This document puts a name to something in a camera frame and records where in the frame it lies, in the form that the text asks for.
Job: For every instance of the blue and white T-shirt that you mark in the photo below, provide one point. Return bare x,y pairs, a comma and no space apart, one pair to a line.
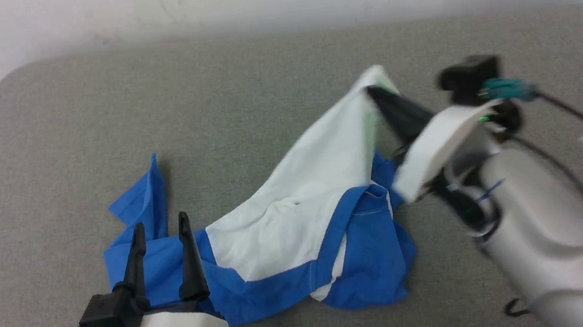
297,212

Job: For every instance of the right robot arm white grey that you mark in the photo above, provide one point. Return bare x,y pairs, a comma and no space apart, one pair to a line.
546,233

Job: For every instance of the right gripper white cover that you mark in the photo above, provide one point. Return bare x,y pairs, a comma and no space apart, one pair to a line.
435,150

